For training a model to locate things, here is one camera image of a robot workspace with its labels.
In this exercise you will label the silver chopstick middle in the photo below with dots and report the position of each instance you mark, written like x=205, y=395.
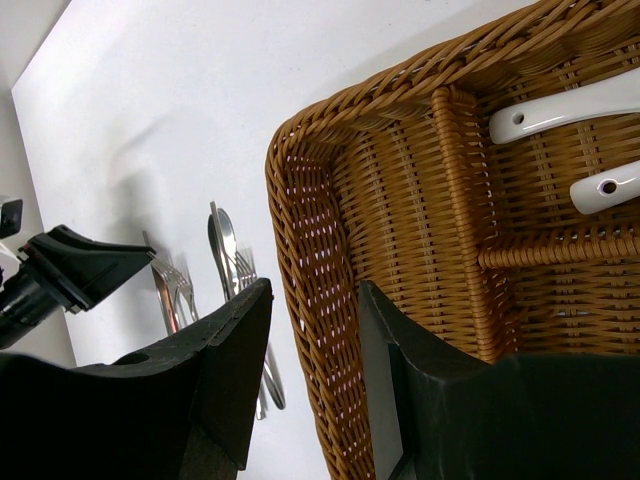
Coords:
x=260, y=405

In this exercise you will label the silver chopstick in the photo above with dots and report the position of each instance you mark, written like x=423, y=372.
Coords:
x=146, y=239
x=260, y=405

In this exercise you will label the steel fork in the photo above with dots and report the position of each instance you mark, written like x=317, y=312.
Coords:
x=174, y=280
x=246, y=269
x=188, y=303

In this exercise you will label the white ceramic spoon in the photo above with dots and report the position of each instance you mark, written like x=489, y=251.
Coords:
x=606, y=189
x=614, y=96

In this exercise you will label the silver knife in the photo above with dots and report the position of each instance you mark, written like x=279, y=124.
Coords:
x=271, y=381

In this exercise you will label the silver chopstick far left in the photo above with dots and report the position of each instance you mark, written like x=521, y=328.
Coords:
x=146, y=239

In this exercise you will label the copper chopstick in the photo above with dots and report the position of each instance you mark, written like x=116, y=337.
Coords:
x=167, y=307

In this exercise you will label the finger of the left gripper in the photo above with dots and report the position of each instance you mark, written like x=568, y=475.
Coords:
x=78, y=273

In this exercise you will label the wicker cutlery tray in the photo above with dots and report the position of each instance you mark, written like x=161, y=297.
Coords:
x=395, y=180

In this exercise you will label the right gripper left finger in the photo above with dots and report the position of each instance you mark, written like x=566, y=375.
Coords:
x=181, y=408

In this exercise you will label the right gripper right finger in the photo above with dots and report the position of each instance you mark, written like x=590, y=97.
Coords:
x=436, y=412

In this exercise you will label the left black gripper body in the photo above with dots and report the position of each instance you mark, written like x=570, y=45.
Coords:
x=26, y=301

